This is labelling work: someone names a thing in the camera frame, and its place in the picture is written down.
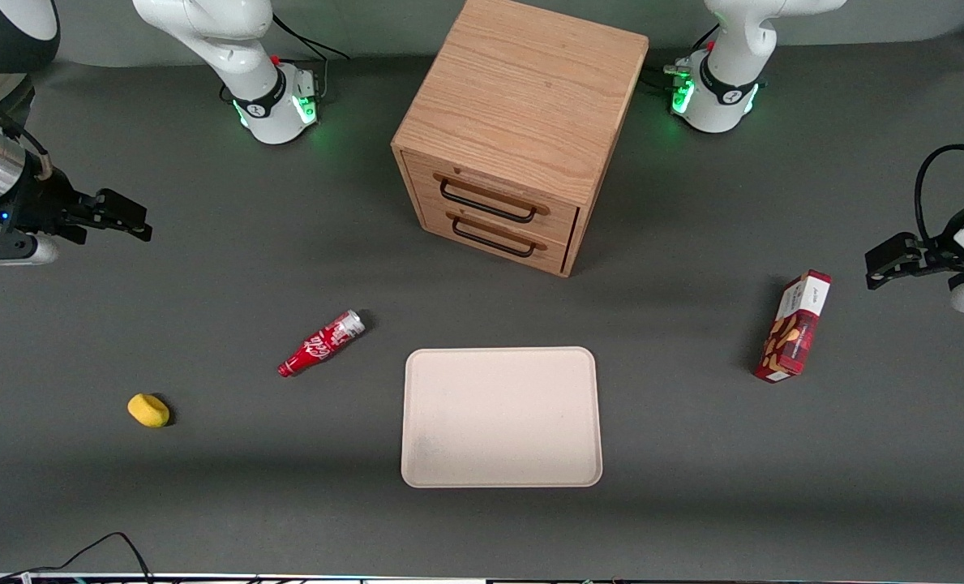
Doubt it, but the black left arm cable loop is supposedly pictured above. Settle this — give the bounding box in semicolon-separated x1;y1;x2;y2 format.
915;144;964;244

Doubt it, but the wooden drawer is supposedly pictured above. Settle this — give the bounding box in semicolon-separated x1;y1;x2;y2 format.
417;199;573;273
405;152;581;244

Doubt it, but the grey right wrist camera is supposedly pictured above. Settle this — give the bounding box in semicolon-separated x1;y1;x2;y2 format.
0;234;60;268

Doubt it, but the black table edge cable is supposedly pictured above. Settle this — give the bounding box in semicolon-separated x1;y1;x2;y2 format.
0;531;155;584

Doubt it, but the black metal drawer handle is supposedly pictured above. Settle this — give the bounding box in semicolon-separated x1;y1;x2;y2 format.
439;178;539;225
451;212;538;260

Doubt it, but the brown wooden board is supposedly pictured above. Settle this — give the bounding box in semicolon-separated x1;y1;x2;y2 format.
391;0;651;279

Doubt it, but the beige rectangular tray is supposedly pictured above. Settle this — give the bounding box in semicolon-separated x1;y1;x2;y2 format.
401;346;604;489

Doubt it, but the black right arm base cable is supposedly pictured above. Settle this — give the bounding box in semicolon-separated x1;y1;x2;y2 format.
271;12;351;102

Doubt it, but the yellow lemon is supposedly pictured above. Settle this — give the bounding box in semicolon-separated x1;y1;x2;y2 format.
127;393;171;429

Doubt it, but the black left arm base cable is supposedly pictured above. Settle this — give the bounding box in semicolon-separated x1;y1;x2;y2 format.
642;24;722;110

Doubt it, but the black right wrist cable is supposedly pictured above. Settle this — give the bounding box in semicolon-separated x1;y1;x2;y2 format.
0;81;51;181

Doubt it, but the black arm base cable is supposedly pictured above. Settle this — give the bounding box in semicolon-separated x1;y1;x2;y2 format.
271;12;351;102
642;24;722;110

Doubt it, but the red coke bottle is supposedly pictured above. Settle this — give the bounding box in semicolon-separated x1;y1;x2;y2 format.
277;309;366;379

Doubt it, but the red plaid shortbread box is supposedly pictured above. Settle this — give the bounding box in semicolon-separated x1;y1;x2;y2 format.
754;269;833;384

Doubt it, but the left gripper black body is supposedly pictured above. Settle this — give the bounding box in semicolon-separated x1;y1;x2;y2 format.
918;217;964;277

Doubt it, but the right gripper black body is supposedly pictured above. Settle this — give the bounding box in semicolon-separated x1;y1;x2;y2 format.
0;169;103;248

